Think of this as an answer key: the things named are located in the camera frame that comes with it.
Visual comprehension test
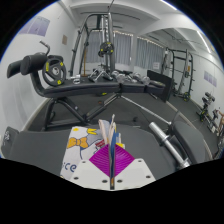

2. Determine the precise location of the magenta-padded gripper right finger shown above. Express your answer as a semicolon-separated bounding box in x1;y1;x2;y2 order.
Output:
113;143;157;191

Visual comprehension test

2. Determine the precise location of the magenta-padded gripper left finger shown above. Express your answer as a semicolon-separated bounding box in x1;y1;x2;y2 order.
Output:
69;143;112;191

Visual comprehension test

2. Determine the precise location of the colourful cartoon print towel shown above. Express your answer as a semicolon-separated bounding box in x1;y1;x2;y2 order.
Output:
59;114;127;191

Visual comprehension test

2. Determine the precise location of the chrome barbell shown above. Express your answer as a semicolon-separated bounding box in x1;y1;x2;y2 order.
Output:
119;94;192;169

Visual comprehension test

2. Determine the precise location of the black padded workout bench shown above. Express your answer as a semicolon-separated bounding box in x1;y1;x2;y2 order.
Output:
1;119;209;174

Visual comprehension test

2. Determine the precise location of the black bench with leg rollers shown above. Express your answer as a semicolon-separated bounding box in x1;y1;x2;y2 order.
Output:
6;52;168;129

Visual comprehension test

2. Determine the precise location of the black box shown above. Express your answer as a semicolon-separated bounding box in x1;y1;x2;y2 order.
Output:
146;69;175;104

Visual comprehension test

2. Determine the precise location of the chrome dumbbells row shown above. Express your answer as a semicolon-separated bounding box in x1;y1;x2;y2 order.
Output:
111;69;152;86

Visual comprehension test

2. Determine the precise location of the black small exercise machine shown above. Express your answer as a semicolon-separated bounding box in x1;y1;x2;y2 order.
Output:
196;91;218;123

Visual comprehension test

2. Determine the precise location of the black yellow-marked weight plate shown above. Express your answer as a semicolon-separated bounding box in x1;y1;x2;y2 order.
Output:
97;41;115;58
42;56;68;87

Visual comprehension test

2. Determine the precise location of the black squat rack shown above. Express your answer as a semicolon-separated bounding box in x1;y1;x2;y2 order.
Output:
161;47;195;103

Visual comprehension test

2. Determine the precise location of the grey window curtain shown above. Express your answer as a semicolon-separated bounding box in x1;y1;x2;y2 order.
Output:
134;36;165;71
84;29;134;66

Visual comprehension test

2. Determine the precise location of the long ceiling light strip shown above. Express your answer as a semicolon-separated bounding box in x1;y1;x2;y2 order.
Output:
196;30;212;54
159;0;178;11

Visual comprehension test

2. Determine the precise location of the grey triangle cable handle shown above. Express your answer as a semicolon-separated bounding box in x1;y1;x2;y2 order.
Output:
88;68;114;83

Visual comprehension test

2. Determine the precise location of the small purple wall poster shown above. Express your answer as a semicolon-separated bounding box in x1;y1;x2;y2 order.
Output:
203;69;218;88

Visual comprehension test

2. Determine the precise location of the black smith machine frame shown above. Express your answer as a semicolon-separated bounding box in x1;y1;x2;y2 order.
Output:
68;12;118;81

